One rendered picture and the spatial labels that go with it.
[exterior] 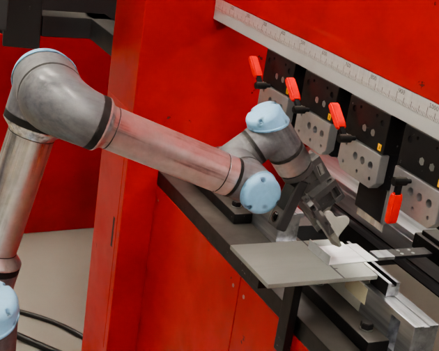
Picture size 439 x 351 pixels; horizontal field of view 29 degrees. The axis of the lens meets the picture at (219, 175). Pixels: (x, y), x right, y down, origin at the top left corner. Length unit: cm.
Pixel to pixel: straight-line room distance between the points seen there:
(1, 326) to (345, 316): 73
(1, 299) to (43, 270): 229
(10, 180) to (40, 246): 248
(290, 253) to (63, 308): 183
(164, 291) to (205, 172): 113
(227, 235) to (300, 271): 46
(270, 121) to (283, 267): 33
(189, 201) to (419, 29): 95
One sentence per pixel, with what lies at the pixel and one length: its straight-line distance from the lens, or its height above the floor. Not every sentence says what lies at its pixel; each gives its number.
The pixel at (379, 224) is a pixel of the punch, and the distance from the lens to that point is 187.
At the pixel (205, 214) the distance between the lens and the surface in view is 232.
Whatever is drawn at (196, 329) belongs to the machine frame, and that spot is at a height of 57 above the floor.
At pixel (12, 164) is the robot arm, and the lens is 158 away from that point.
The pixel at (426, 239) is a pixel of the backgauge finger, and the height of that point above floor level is 102.
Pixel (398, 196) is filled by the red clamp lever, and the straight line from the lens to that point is 170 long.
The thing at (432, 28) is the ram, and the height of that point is 153.
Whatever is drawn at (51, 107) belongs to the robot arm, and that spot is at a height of 136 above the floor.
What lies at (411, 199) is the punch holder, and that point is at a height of 121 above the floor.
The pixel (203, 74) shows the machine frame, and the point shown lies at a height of 117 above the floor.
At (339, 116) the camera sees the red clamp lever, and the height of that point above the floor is 129.
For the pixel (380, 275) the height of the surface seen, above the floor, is 100.
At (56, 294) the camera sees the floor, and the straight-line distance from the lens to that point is 367.
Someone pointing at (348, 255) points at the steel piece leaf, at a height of 100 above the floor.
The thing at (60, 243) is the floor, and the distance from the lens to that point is 410.
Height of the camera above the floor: 177
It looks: 20 degrees down
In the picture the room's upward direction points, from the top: 9 degrees clockwise
